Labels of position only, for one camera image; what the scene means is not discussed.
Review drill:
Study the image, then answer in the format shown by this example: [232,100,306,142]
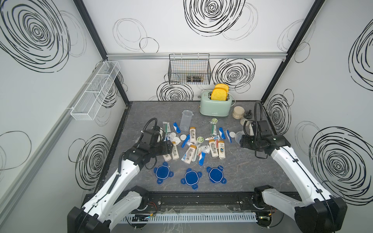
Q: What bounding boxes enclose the mint green toaster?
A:
[199,89,236,117]

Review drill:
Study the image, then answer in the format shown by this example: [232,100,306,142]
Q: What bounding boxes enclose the blue toothbrush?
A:
[181,135,190,148]

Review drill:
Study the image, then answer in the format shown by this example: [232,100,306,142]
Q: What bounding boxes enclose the black-cap glass bottle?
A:
[240,110,253,126]

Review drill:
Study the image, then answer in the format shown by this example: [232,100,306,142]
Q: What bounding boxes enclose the back yellow toast slice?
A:
[215,83,229,93]

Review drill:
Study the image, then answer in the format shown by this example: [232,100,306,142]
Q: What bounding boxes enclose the white plastic toiletry bag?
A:
[200,145,211,153]

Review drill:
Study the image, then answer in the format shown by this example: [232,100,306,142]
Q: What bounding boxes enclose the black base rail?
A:
[114,186,264,211]

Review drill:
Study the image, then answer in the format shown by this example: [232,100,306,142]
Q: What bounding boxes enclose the blue container lid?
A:
[207,166,227,184]
[180,168,203,190]
[153,162,174,184]

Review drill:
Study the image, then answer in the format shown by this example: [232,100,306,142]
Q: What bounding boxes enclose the green toothbrush packet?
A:
[162,121,171,135]

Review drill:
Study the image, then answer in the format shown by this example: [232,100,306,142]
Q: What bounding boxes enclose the beige round jar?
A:
[232,106,245,119]

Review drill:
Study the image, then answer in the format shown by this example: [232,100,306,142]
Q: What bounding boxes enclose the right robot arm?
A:
[240,101,347,233]

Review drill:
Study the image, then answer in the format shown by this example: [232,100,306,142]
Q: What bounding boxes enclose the black wire wall basket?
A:
[168,53,212,85]

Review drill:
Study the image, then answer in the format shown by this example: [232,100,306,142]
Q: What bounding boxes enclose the white slotted cable duct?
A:
[121,213,257,224]

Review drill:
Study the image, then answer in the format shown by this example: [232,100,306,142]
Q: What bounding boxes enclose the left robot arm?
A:
[67,117,173,233]

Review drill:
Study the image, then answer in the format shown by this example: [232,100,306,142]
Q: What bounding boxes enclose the yellow toast slice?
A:
[211,87,228,101]
[215,83,229,93]

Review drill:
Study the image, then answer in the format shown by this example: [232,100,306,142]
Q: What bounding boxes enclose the blue small toiletry tube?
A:
[173,122,181,134]

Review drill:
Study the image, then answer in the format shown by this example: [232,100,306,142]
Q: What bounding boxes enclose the white mesh wall shelf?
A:
[71,61,120,121]

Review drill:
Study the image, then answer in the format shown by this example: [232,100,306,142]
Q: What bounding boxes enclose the cream lotion bottle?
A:
[163,154,172,162]
[208,139,219,158]
[183,145,197,164]
[172,141,179,160]
[189,127,197,143]
[218,140,226,159]

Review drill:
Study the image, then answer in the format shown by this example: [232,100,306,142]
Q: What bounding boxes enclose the front yellow toast slice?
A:
[211,87,228,101]

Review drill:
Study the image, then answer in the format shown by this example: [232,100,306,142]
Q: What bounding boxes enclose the blue-lid clear container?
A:
[179,110,193,131]
[235,131,245,144]

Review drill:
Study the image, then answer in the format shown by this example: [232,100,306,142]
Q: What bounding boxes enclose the white round toiletry piece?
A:
[168,132,181,145]

